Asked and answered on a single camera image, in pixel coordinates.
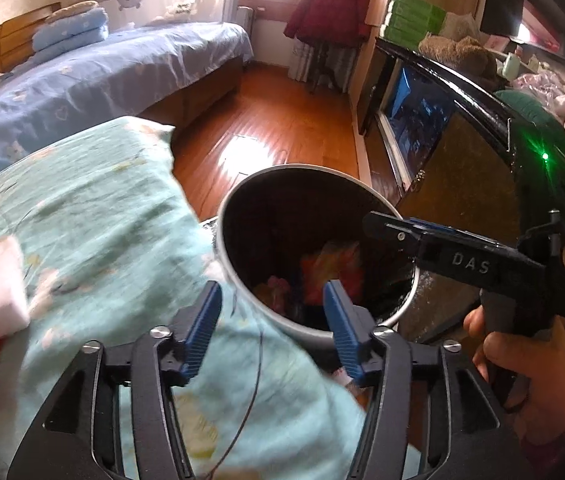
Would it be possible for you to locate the wall mounted television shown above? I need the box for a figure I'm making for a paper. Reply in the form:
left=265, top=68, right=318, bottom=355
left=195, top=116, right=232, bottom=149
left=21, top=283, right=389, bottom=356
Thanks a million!
left=480, top=0, right=565, bottom=62

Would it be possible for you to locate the brown plush toy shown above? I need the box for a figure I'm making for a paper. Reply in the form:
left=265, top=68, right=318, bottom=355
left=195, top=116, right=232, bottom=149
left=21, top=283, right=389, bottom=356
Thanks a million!
left=418, top=36, right=499, bottom=86

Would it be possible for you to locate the white bed guard rail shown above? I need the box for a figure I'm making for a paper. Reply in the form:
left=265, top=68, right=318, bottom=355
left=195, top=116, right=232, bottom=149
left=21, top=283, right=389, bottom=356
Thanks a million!
left=95, top=0, right=235, bottom=32

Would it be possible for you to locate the folded blue quilt stack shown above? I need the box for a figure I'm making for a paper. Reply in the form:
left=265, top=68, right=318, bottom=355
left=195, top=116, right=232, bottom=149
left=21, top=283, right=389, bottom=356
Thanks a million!
left=32, top=0, right=109, bottom=52

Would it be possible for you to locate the bed with blue sheet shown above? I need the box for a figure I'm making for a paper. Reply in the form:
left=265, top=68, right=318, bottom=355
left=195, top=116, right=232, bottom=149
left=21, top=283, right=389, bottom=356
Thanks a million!
left=0, top=23, right=253, bottom=172

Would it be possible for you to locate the black round trash bin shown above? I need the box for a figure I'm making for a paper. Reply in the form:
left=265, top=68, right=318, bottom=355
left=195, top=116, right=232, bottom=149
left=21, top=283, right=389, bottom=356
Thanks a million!
left=216, top=164, right=419, bottom=352

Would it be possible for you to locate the white radiator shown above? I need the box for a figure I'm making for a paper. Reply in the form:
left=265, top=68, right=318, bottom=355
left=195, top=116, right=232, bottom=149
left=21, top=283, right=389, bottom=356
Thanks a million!
left=235, top=6, right=254, bottom=37

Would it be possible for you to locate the pink clothes pile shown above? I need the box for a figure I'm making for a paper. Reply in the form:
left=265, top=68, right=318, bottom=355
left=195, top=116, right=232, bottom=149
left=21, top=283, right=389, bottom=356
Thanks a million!
left=511, top=70, right=565, bottom=118

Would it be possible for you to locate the wooden headboard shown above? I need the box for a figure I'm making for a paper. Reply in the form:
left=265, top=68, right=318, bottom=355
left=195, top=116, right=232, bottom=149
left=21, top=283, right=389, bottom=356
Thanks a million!
left=0, top=2, right=61, bottom=74

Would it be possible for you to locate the person's right hand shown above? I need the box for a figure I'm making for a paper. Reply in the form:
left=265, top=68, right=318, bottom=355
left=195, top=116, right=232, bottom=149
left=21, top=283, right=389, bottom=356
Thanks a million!
left=464, top=307, right=565, bottom=445

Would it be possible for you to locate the black glass tv cabinet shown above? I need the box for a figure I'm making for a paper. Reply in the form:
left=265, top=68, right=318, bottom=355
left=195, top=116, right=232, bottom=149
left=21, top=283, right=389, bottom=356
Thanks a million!
left=355, top=37, right=565, bottom=331

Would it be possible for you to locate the teal floral tablecloth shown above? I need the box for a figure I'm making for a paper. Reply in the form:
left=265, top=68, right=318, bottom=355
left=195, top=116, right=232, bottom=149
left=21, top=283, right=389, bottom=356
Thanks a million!
left=0, top=117, right=365, bottom=479

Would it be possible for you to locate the stack of green boxes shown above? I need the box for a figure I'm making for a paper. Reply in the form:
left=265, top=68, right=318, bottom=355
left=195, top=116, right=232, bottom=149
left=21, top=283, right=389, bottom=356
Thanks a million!
left=380, top=0, right=447, bottom=51

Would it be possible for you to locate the dark red hanging jacket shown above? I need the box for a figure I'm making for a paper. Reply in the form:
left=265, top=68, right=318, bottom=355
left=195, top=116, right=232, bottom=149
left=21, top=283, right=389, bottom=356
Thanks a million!
left=284, top=0, right=371, bottom=48

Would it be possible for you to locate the red snack bag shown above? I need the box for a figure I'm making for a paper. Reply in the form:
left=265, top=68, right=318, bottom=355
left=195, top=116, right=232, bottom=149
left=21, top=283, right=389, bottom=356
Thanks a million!
left=301, top=243, right=364, bottom=306

